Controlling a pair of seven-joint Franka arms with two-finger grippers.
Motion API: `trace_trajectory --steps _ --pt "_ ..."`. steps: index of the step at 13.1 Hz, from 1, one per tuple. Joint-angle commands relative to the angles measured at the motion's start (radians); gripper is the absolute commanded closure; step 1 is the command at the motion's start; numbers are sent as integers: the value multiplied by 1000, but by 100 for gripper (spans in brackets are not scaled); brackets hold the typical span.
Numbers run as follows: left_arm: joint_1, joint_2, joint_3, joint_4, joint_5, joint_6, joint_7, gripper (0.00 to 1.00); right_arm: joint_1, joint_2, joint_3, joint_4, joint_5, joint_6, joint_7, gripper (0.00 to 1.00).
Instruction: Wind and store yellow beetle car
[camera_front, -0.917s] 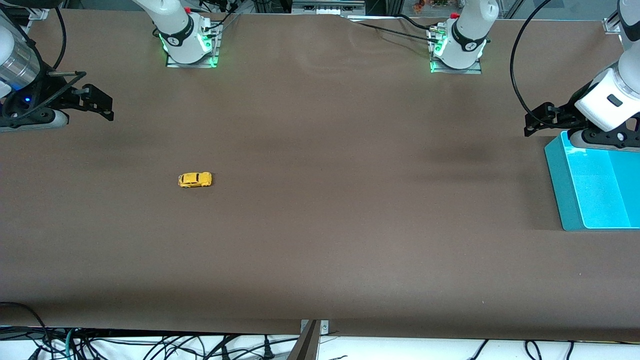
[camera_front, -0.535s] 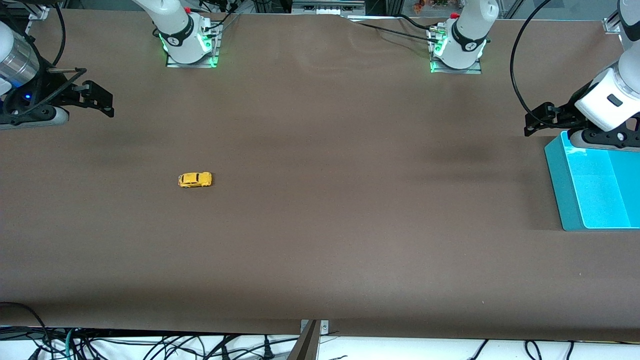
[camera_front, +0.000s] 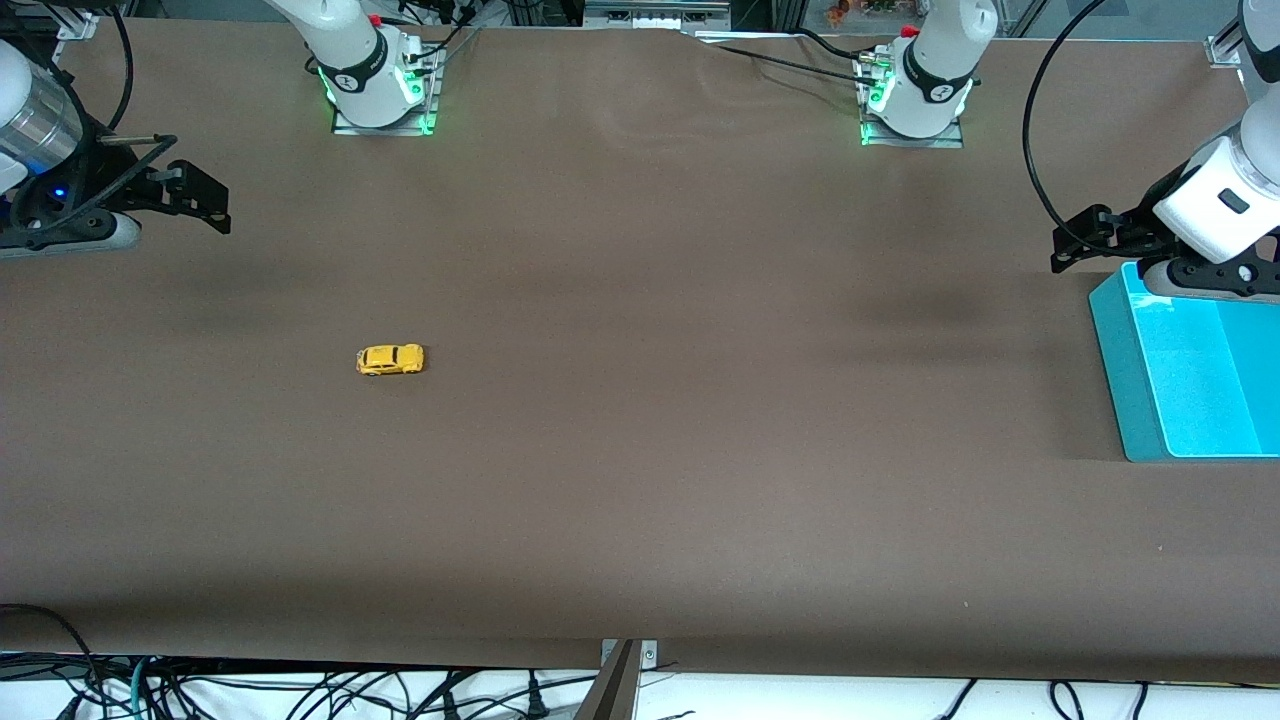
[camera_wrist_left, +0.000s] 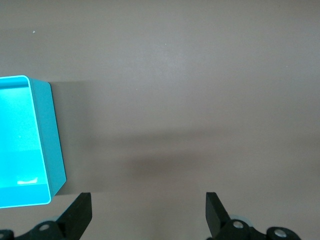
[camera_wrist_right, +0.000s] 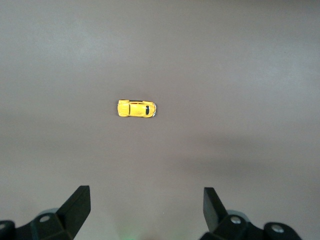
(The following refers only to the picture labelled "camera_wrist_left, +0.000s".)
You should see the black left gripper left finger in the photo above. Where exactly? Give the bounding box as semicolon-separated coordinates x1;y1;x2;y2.
24;191;93;240

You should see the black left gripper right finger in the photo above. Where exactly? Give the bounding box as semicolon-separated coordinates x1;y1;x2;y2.
205;191;266;240

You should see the teal plastic storage bin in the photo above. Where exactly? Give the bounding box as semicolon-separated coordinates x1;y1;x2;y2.
0;74;67;210

